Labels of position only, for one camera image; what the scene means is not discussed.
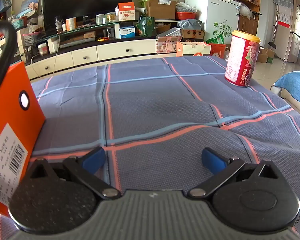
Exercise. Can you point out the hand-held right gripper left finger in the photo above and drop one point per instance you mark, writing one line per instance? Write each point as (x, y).
(93, 158)

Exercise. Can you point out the white refrigerator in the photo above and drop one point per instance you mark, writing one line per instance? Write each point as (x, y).
(287, 45)

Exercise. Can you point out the white chest freezer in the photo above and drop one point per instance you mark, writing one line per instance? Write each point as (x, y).
(215, 12)

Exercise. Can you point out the wooden cabinet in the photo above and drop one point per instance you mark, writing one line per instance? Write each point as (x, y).
(252, 25)

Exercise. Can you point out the blue and white box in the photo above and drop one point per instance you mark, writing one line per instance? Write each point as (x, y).
(127, 32)

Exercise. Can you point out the red plastic basin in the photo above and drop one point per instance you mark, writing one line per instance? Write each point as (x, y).
(186, 15)

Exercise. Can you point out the pink plastic basket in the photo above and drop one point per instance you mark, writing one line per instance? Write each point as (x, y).
(31, 38)

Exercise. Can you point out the red can with yellow lid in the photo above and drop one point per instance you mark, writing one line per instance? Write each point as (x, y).
(242, 60)

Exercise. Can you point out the orange and white medicine box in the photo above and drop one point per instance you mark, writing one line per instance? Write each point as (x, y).
(126, 12)

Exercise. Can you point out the wall calendar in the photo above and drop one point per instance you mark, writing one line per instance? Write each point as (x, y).
(284, 20)

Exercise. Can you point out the orange and white paper bag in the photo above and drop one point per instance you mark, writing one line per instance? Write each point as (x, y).
(192, 50)

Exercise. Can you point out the green snack bag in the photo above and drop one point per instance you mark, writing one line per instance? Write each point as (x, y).
(146, 26)

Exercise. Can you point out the orange canister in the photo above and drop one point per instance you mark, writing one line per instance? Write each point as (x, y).
(71, 24)

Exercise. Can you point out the black television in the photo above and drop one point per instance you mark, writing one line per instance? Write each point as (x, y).
(85, 0)

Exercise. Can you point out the orange cardboard box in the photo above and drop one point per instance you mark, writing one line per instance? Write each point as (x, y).
(10, 100)

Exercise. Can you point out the blue plaid tablecloth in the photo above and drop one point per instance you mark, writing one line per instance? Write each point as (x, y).
(152, 100)

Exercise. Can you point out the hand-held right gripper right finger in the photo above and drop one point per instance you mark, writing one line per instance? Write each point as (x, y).
(212, 160)

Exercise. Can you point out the blue covered sofa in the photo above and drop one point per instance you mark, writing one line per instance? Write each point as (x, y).
(292, 85)

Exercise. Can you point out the white TV cabinet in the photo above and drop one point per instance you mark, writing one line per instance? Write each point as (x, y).
(110, 51)

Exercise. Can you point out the brown cardboard box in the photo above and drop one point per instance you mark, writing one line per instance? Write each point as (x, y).
(160, 11)

